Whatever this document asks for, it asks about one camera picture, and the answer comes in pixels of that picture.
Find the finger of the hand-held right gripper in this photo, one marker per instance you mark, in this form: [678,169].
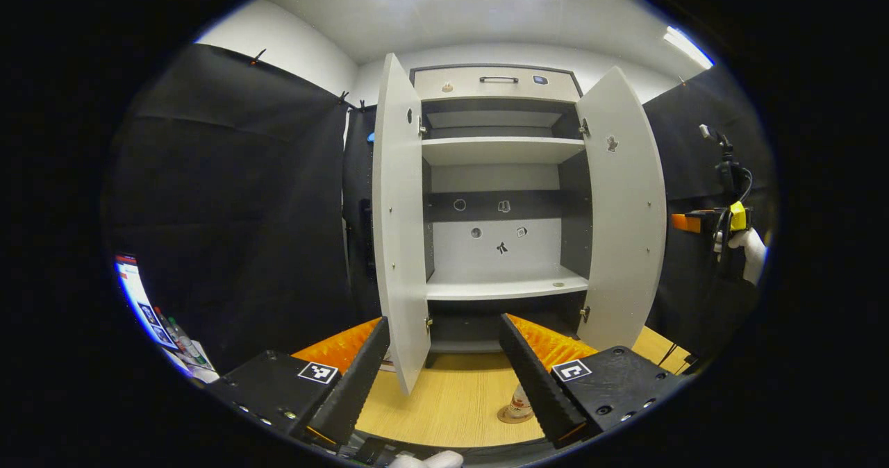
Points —
[684,222]

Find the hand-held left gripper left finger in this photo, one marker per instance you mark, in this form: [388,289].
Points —
[354,385]

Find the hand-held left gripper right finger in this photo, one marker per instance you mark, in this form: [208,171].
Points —
[538,385]

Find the clear bottle with red label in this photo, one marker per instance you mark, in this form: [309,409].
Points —
[519,405]

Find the round wooden coaster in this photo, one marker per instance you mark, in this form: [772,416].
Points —
[505,417]

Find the white cabinet door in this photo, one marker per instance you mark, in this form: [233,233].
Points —
[399,246]
[625,246]

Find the white cabinet with dark frame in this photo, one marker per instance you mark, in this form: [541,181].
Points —
[496,205]

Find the white cabinet shelf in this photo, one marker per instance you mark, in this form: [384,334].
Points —
[500,150]
[486,289]

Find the white cabinet drawer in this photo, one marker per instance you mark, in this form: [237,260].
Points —
[462,89]

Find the narrow ceiling light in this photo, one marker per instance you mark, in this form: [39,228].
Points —
[687,46]

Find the colourful printed board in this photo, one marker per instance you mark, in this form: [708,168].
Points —
[156,315]

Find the black backdrop cloth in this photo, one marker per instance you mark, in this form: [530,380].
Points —
[222,211]

